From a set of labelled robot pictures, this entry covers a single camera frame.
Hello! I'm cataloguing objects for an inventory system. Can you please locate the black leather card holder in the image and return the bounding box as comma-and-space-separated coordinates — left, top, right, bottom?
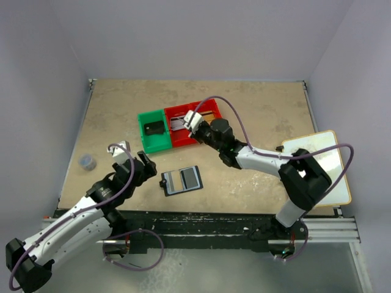
159, 165, 203, 197

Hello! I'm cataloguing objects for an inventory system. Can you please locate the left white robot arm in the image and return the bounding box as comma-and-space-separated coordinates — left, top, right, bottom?
5, 145, 157, 292

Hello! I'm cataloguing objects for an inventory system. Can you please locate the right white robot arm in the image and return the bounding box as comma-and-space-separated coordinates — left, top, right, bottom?
183, 118, 332, 239

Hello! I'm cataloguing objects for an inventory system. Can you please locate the gold cards stack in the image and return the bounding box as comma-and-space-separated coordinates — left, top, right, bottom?
201, 111, 215, 123

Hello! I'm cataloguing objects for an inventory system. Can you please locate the black card holder in bin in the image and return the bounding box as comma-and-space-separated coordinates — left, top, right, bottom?
144, 120, 166, 136

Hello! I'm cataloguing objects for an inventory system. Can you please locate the silver cards stack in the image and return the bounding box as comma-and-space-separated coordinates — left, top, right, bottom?
169, 115, 189, 131

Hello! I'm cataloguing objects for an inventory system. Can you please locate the green plastic bin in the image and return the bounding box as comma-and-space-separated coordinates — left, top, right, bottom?
137, 109, 172, 154

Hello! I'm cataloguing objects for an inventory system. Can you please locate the right red plastic bin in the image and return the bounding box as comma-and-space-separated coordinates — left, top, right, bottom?
189, 98, 222, 138

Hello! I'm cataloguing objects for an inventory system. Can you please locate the red plastic bin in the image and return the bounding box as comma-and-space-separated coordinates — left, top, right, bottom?
164, 102, 199, 148
189, 98, 222, 138

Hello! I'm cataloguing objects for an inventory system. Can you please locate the middle red plastic bin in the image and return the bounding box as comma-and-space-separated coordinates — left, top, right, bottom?
164, 102, 199, 148

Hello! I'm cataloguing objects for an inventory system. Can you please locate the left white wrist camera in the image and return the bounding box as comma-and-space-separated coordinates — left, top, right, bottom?
107, 140, 131, 165

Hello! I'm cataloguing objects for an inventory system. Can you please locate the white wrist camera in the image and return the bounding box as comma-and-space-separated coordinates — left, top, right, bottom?
107, 140, 131, 165
183, 110, 204, 134

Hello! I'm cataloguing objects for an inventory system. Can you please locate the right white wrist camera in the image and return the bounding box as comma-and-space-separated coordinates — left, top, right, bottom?
183, 110, 204, 134

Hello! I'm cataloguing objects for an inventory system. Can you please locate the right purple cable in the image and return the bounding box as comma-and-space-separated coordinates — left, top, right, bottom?
186, 96, 355, 262

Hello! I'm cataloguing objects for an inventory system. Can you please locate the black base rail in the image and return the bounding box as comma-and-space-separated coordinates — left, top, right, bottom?
109, 211, 308, 254

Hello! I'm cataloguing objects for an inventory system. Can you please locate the white board wooden frame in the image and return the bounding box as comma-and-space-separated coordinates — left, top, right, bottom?
282, 130, 351, 208

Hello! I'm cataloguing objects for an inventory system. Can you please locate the aluminium frame profile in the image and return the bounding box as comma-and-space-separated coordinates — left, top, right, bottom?
36, 213, 362, 245

